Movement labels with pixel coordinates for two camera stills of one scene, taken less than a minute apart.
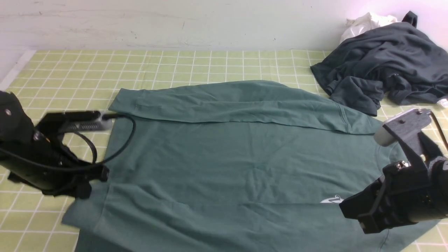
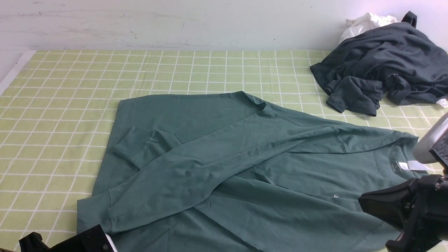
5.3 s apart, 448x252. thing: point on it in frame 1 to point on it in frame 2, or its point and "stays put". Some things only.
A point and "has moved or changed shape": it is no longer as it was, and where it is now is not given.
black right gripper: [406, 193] to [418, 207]
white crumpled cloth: [366, 23] stays put
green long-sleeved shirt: [226, 166] has moved or changed shape
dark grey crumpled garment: [400, 63] stays put
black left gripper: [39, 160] to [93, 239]
